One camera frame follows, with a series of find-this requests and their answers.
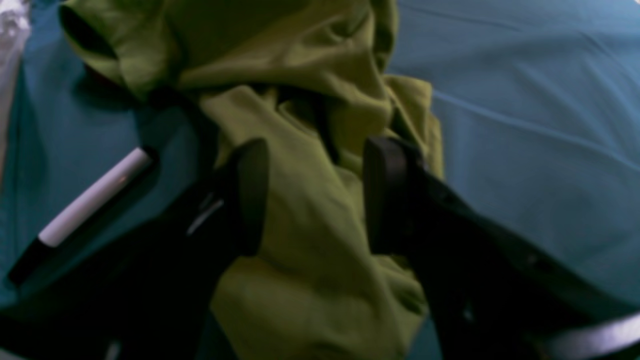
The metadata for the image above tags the white plastic bag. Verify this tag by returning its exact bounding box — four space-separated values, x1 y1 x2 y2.
0 0 31 174

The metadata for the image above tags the olive green t-shirt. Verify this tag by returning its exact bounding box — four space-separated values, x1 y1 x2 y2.
60 0 443 360

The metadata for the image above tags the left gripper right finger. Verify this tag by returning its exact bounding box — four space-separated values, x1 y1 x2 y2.
363 136 639 360

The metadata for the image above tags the white black marker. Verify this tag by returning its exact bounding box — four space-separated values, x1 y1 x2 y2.
6 146 158 287

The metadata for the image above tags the blue table cloth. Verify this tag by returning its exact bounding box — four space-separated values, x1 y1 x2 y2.
0 0 640 360

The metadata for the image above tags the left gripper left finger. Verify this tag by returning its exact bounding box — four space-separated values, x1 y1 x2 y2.
1 138 270 360

